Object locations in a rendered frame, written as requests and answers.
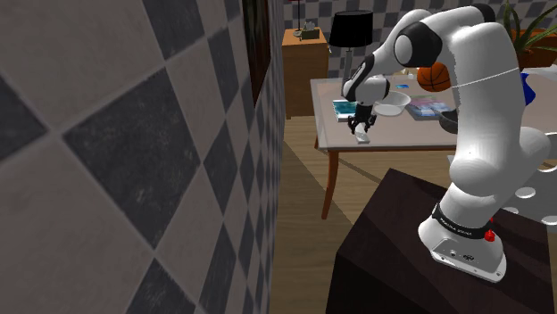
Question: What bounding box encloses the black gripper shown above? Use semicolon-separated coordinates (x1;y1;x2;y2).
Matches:
347;103;378;136

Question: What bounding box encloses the blue book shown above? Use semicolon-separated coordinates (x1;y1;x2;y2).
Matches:
331;98;361;123

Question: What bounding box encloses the white bowl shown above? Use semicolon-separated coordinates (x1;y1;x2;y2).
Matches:
373;90;412;118

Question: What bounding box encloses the wooden table with pale top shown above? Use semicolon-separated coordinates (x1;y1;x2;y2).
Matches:
309;73;557;221

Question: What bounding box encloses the pastel multicoloured book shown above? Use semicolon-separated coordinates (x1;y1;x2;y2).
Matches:
403;95;454;122

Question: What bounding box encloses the wooden cabinet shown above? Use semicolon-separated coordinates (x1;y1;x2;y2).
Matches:
280;19;331;121

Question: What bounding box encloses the orange basketball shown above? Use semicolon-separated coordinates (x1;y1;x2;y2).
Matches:
416;62;453;94

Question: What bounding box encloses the dark bowl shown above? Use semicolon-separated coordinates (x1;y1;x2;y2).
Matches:
438;108;461;136

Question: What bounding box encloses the black shade table lamp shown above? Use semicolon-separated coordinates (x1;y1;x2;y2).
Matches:
328;10;376;85

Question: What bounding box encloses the dark robot stand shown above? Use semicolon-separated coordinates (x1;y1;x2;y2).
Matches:
325;168;557;314

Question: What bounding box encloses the green plant in orange pot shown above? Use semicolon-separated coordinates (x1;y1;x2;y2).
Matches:
497;0;557;71

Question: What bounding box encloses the grey object with white dots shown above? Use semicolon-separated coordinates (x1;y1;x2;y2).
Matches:
498;130;557;228

